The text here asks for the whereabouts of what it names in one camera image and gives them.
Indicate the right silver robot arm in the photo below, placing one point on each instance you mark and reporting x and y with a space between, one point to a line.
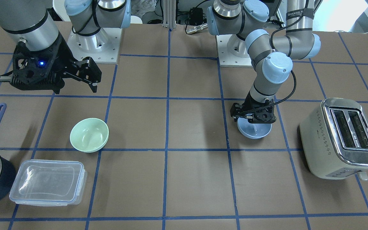
30 20

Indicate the blue bowl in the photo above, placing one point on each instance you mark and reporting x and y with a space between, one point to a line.
253 131

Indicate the green bowl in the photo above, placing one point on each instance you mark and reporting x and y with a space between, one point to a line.
89 135

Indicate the clear plastic food container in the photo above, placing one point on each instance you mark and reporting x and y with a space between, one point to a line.
49 183

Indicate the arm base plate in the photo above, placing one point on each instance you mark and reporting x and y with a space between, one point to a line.
102 47
232 51

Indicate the aluminium frame post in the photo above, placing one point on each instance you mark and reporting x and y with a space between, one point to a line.
169 13

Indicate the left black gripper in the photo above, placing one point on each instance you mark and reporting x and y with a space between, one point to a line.
251 100

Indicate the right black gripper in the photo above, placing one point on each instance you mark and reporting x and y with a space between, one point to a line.
63 57

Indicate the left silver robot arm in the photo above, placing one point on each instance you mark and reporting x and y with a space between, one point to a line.
271 56

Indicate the cream steel toaster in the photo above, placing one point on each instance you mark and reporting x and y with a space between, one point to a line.
335 140

